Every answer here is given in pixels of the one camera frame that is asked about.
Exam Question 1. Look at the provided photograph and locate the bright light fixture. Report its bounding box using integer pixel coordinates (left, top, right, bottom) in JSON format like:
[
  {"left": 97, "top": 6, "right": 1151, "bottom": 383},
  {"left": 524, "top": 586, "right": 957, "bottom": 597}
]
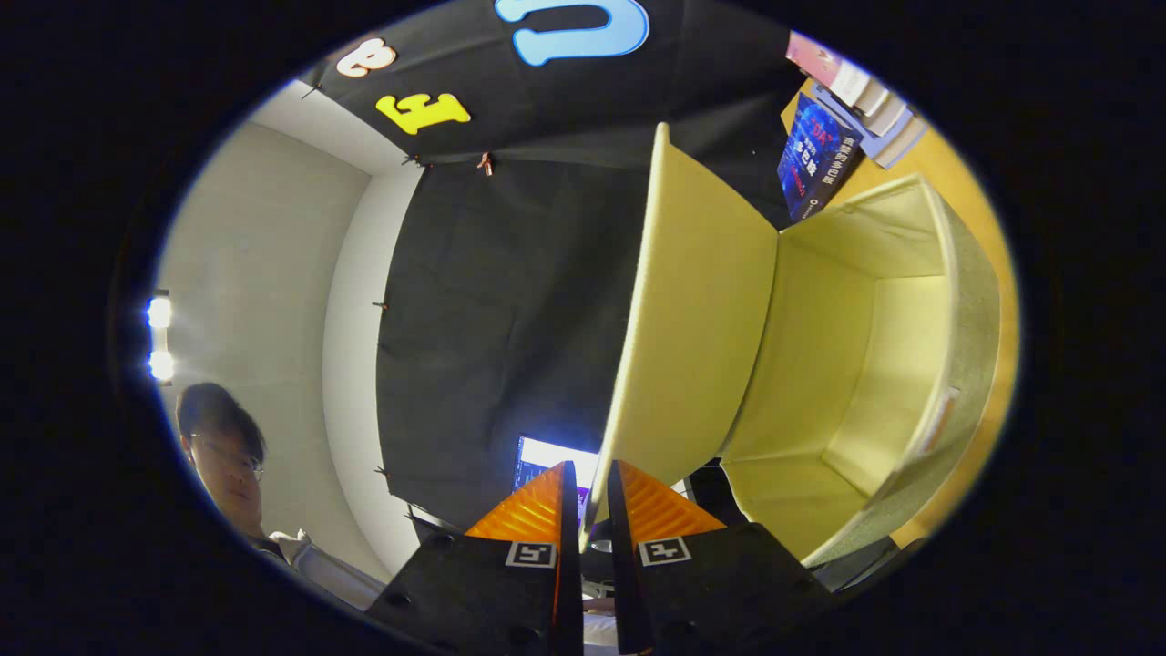
[{"left": 144, "top": 290, "right": 177, "bottom": 385}]

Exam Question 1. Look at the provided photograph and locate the black backdrop cloth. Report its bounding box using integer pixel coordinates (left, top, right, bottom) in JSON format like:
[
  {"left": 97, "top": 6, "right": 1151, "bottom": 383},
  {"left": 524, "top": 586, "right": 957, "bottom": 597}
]
[{"left": 296, "top": 0, "right": 812, "bottom": 548}]

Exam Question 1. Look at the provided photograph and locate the dark blue book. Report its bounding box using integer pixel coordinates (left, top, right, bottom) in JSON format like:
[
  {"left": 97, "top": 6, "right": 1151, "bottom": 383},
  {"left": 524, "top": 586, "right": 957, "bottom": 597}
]
[{"left": 776, "top": 91, "right": 865, "bottom": 223}]

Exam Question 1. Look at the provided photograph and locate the person's body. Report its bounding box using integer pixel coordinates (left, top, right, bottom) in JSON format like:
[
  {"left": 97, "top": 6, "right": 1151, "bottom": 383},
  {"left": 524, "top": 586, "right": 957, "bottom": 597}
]
[{"left": 175, "top": 381, "right": 388, "bottom": 613}]

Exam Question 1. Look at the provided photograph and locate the white book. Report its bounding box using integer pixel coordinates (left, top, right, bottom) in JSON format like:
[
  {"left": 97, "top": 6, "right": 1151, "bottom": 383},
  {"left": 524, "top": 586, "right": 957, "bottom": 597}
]
[{"left": 827, "top": 56, "right": 910, "bottom": 138}]

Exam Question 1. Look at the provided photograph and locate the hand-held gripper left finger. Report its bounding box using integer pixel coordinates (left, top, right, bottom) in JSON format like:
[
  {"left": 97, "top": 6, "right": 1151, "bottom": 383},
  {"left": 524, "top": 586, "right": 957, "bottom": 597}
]
[{"left": 364, "top": 460, "right": 585, "bottom": 656}]

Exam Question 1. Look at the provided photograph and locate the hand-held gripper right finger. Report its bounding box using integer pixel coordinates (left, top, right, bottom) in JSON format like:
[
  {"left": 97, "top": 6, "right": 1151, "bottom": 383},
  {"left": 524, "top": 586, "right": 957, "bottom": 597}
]
[{"left": 606, "top": 459, "right": 835, "bottom": 656}]

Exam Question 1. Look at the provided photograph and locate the green fabric storage box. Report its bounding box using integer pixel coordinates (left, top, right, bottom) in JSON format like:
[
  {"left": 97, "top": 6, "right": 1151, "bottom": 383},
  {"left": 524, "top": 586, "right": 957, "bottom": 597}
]
[{"left": 581, "top": 121, "right": 1003, "bottom": 570}]

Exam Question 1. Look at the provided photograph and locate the pale blue book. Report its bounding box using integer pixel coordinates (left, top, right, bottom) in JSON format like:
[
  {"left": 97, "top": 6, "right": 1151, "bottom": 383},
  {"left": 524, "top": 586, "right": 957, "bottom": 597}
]
[{"left": 813, "top": 85, "right": 930, "bottom": 171}]

